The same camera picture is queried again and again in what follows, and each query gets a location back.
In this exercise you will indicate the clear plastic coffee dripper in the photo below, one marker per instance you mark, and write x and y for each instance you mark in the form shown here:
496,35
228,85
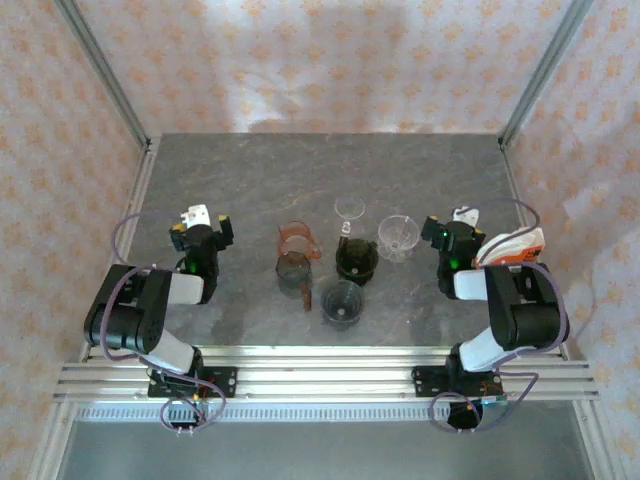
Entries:
397,237

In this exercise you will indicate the orange white filter bag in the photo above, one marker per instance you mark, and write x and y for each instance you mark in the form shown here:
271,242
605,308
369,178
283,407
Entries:
520,247

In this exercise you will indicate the orange glass coffee server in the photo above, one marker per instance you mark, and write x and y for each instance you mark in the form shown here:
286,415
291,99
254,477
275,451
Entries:
295,240

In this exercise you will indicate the green plastic coffee dripper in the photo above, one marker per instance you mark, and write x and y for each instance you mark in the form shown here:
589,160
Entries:
355,260

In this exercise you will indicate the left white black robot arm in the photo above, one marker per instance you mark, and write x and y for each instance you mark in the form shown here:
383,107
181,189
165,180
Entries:
125,310

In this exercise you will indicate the small green circuit board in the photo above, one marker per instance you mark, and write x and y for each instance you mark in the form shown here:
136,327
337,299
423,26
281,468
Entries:
492,401

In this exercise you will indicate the orange patterned white curtain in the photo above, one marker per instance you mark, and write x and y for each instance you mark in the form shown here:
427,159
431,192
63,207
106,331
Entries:
320,50

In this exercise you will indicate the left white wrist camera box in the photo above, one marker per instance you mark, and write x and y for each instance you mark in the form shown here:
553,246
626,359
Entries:
196,214

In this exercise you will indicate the aluminium side rail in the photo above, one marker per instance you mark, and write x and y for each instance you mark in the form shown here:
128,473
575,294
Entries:
135,210
510,170

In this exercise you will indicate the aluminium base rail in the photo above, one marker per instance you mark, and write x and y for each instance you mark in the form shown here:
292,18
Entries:
325,375

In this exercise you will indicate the aluminium frame post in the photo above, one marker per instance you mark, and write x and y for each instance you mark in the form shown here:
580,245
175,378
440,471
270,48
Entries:
50,440
545,65
600,445
100,65

